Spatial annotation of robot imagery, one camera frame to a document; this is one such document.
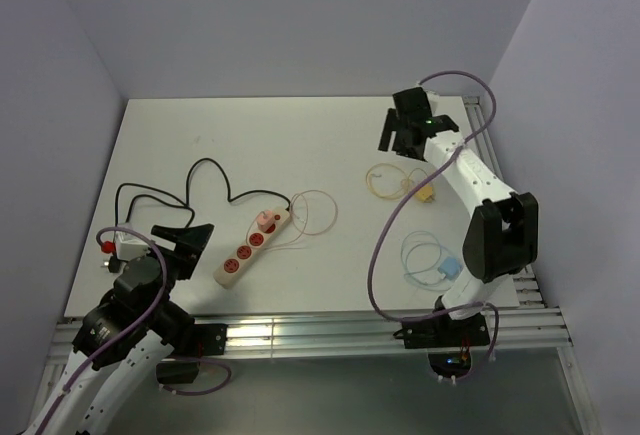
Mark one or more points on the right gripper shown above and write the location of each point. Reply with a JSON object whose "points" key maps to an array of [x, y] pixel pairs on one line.
{"points": [[392, 124]]}

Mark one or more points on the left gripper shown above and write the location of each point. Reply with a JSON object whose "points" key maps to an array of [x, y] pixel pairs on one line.
{"points": [[189, 246]]}

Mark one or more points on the beige red power strip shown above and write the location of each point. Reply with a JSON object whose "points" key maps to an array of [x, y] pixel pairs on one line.
{"points": [[248, 251]]}

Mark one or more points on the yellow charger plug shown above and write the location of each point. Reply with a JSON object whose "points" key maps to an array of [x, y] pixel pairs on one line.
{"points": [[425, 194]]}

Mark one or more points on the pink charger plug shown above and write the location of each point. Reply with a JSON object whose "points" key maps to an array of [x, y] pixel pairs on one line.
{"points": [[266, 221]]}

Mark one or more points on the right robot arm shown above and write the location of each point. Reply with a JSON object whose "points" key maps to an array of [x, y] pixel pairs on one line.
{"points": [[502, 236]]}

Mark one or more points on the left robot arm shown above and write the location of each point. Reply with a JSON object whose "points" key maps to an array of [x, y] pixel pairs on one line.
{"points": [[107, 335]]}

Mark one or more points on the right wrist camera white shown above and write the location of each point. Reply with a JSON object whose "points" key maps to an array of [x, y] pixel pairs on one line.
{"points": [[433, 97]]}

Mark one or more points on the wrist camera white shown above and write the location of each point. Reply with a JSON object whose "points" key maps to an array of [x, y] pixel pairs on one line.
{"points": [[433, 97], [122, 243]]}

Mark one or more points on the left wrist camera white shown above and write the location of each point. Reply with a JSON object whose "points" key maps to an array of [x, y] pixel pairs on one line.
{"points": [[122, 243]]}

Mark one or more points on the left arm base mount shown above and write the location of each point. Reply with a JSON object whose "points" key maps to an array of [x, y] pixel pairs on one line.
{"points": [[206, 339]]}

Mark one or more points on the aluminium right side rail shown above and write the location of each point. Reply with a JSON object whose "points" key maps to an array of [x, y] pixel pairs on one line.
{"points": [[524, 282]]}

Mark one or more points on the aluminium front rail frame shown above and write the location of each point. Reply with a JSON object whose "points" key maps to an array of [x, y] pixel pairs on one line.
{"points": [[336, 334]]}

